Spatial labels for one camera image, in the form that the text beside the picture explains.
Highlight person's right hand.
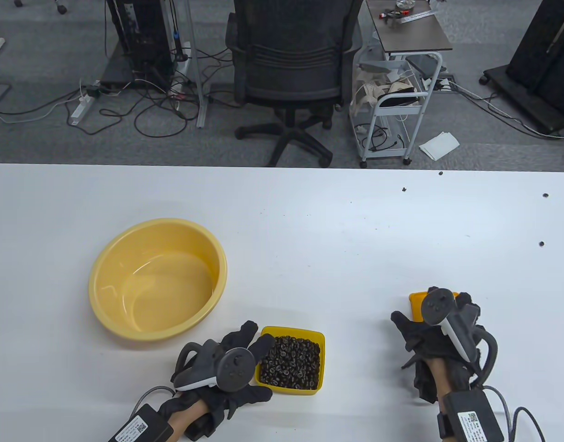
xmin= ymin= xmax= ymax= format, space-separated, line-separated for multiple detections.
xmin=391 ymin=288 xmax=499 ymax=405

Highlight person's left hand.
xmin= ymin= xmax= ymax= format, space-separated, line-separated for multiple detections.
xmin=158 ymin=321 xmax=276 ymax=439

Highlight orange container lid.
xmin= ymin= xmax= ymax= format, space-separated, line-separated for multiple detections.
xmin=409 ymin=291 xmax=460 ymax=320

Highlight pile of coffee beans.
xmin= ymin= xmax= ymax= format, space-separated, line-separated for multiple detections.
xmin=259 ymin=336 xmax=321 ymax=391

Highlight orange plastic container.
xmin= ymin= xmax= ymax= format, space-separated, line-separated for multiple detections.
xmin=254 ymin=326 xmax=326 ymax=396

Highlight yellow plastic basin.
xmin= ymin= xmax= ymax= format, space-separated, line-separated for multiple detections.
xmin=88 ymin=218 xmax=228 ymax=342

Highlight person's left forearm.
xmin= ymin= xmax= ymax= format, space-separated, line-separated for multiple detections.
xmin=165 ymin=398 xmax=209 ymax=436

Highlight grey white handheld controller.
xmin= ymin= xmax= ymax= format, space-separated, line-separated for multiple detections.
xmin=421 ymin=288 xmax=480 ymax=364
xmin=172 ymin=340 xmax=256 ymax=393

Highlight white folded paper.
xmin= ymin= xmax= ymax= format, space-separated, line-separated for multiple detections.
xmin=419 ymin=132 xmax=460 ymax=161

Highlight white rolling cart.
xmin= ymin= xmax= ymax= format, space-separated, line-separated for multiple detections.
xmin=349 ymin=46 xmax=443 ymax=169

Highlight black white power strip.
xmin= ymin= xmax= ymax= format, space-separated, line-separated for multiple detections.
xmin=432 ymin=74 xmax=460 ymax=93

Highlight grey laptop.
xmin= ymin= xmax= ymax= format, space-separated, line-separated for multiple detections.
xmin=405 ymin=54 xmax=448 ymax=78

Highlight brown side table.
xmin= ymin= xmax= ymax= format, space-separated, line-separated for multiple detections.
xmin=366 ymin=0 xmax=453 ymax=55

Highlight black mesh office chair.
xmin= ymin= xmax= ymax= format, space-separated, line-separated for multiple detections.
xmin=224 ymin=0 xmax=365 ymax=167

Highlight white ruler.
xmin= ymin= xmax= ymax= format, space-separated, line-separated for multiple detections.
xmin=398 ymin=10 xmax=437 ymax=23

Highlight black computer tower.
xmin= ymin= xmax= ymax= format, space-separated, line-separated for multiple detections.
xmin=105 ymin=0 xmax=177 ymax=92

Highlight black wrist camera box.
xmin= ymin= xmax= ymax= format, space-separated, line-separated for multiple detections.
xmin=108 ymin=404 xmax=174 ymax=442
xmin=437 ymin=389 xmax=506 ymax=442

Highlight thin black cart cable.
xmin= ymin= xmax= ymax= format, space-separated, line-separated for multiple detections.
xmin=356 ymin=123 xmax=405 ymax=151

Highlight beige fabric straps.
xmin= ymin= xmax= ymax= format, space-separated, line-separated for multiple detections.
xmin=351 ymin=69 xmax=416 ymax=121

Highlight tangled black floor cables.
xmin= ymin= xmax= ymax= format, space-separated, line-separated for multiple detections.
xmin=80 ymin=78 xmax=204 ymax=139

